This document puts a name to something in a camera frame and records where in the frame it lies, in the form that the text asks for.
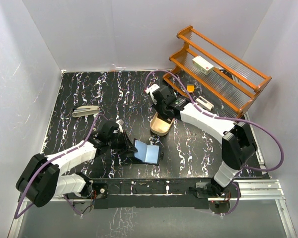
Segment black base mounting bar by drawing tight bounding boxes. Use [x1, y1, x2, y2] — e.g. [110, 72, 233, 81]
[69, 177, 241, 210]

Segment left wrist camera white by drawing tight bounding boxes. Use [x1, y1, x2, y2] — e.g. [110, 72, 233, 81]
[116, 119, 124, 130]

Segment orange small container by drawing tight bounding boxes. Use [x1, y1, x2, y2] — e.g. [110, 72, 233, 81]
[186, 84, 195, 94]

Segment white red small box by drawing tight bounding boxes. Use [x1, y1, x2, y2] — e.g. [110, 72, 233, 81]
[192, 56, 214, 75]

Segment beige grey stapler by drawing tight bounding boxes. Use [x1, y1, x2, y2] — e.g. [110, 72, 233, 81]
[72, 106, 100, 118]

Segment white small device on shelf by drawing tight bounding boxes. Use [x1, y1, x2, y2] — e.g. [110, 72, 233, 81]
[196, 96, 214, 112]

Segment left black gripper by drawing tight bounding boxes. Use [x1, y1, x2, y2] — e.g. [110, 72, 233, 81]
[107, 130, 138, 155]

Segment black leather card holder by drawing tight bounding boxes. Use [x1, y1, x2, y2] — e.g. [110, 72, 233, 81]
[126, 139, 164, 165]

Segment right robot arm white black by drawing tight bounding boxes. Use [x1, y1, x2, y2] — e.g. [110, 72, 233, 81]
[145, 84, 257, 197]

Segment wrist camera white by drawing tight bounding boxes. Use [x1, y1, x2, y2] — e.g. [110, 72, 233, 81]
[145, 84, 160, 105]
[116, 119, 124, 130]

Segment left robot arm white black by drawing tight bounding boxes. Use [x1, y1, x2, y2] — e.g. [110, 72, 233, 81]
[16, 120, 138, 207]

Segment orange wooden shelf rack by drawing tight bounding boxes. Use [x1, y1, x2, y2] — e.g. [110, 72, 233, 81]
[169, 25, 272, 118]

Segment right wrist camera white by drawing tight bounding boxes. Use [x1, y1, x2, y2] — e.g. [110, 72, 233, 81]
[145, 84, 160, 105]

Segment beige oval card tray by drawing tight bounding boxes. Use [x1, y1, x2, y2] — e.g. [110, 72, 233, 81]
[150, 113, 174, 136]

